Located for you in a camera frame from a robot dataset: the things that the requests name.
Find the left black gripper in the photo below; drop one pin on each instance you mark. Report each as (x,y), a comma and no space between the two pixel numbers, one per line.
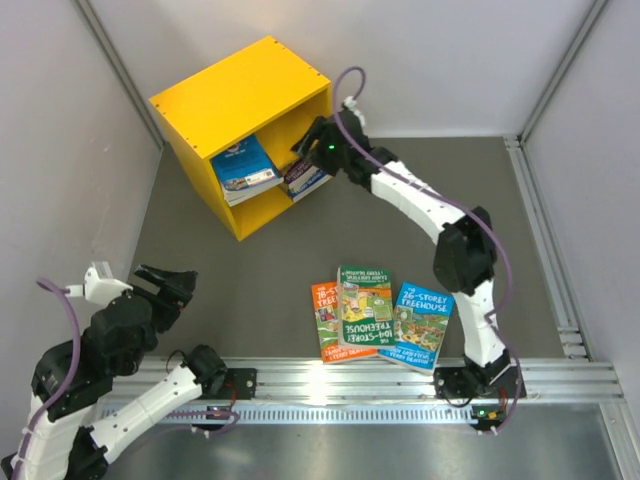
(177,289)

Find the blue 91-storey treehouse book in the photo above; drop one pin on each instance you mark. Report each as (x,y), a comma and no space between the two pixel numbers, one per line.
(314,182)

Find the blue thick paperback book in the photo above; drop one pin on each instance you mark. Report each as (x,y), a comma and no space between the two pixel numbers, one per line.
(244,165)

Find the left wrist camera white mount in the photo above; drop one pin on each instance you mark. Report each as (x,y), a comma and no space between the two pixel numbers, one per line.
(99,287)

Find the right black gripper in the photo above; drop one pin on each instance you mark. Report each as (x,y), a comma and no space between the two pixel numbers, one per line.
(321,130)

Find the dark Tale of Two Cities book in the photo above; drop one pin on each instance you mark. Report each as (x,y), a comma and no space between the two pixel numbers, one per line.
(233,198)

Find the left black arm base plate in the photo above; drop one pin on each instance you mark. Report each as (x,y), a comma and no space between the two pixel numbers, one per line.
(239,384)

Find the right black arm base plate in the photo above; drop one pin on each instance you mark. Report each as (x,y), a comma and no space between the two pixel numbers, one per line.
(458,384)

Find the light blue treehouse book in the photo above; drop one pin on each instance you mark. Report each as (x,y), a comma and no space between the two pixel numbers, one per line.
(421,317)

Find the orange 78-storey treehouse book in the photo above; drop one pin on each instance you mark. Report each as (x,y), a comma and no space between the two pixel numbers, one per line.
(325,306)

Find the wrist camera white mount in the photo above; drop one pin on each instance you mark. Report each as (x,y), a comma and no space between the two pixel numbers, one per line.
(99,287)
(350,103)

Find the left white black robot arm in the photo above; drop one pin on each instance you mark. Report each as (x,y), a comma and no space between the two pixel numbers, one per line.
(114,324)

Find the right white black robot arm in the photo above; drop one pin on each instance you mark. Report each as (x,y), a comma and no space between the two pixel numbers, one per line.
(466,247)

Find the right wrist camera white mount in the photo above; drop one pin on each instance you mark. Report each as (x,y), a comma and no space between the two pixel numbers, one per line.
(350,103)

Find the aluminium mounting rail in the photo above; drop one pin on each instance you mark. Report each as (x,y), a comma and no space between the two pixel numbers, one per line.
(373,391)

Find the green 104-storey treehouse book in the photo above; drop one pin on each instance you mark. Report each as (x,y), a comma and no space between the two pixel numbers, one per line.
(365,308)

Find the purple 52-storey treehouse book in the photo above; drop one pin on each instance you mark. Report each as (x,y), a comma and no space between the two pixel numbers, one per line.
(299,173)

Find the yellow wooden shelf box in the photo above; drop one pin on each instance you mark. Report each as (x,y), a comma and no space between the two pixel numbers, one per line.
(265,90)

